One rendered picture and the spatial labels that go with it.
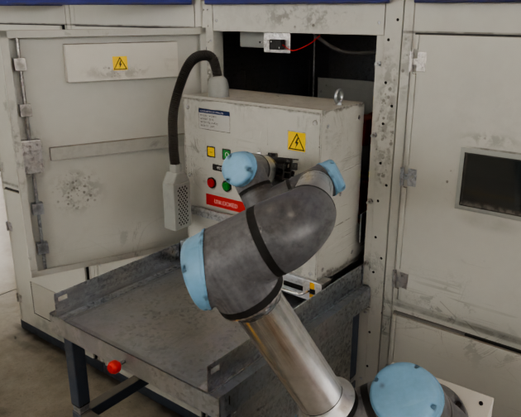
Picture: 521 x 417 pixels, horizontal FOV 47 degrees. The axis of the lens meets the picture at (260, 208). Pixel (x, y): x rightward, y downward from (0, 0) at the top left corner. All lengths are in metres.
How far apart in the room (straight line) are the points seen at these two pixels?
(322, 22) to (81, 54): 0.71
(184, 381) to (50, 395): 1.61
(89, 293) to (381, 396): 0.95
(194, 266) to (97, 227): 1.16
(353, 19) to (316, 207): 0.88
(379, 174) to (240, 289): 0.89
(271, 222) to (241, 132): 0.86
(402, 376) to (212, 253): 0.43
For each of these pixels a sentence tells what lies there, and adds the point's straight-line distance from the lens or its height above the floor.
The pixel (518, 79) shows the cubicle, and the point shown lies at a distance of 1.51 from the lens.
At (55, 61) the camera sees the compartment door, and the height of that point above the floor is 1.49.
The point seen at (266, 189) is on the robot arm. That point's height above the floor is 1.27.
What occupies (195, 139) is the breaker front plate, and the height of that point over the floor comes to 1.26.
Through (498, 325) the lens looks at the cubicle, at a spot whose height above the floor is 0.86.
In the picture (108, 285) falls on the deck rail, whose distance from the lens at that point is 1.80.
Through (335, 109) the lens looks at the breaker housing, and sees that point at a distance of 1.58.
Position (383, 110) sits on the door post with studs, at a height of 1.38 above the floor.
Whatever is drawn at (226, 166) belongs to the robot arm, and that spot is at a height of 1.32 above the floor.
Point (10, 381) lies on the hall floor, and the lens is 3.11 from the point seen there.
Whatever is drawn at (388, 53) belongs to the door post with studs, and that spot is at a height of 1.53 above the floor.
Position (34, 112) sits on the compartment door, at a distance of 1.90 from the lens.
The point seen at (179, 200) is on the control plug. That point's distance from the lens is 1.79.
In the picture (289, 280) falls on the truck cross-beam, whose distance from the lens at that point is 1.70.
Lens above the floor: 1.63
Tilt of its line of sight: 18 degrees down
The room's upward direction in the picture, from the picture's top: straight up
